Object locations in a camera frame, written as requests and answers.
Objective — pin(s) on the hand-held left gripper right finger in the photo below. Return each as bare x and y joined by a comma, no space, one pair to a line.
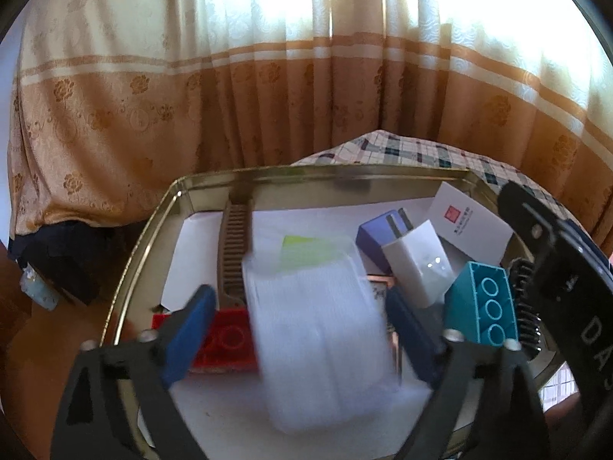
414,340

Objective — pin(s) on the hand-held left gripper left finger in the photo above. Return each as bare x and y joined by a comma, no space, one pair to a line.
187,340

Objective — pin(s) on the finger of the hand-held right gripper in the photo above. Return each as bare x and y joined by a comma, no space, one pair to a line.
531,220

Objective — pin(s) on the red building block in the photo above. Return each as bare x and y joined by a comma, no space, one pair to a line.
225,340

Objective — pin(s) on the white box with red label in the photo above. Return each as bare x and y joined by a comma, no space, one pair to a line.
469,220

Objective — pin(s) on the teal building block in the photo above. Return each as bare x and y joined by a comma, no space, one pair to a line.
479,306

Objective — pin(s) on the small white box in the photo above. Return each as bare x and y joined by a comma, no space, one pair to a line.
416,258

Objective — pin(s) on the clear plastic box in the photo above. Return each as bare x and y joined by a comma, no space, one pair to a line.
316,335

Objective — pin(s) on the wooden comb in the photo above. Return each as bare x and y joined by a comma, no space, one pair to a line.
232,249

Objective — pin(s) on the purple block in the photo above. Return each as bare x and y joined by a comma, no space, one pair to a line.
373,239

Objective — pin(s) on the green box with ball print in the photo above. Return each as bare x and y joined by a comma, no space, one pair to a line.
306,251

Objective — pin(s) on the gold metal tin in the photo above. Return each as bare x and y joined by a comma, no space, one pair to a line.
311,191

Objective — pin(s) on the small brown-edged card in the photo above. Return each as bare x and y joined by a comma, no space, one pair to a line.
378,292

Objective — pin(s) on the white paper liner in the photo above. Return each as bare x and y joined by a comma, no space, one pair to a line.
201,244

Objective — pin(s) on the dark cloth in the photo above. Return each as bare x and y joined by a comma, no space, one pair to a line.
72,254

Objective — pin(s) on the light blue bottle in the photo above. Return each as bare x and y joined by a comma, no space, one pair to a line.
40,292

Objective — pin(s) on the beige and orange curtain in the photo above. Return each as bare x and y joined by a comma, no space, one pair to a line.
239,81

